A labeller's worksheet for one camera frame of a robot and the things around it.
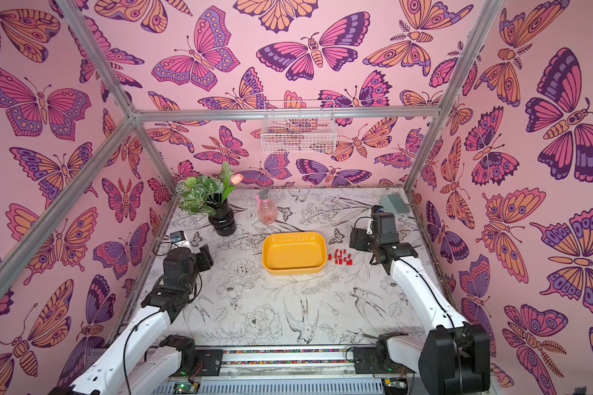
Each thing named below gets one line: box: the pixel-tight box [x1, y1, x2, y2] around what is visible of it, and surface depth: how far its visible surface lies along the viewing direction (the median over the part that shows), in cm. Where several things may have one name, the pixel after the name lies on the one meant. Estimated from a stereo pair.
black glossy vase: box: [206, 193, 238, 237], surface depth 99 cm
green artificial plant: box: [175, 162, 244, 216], surface depth 87 cm
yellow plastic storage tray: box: [261, 231, 327, 276], surface depth 99 cm
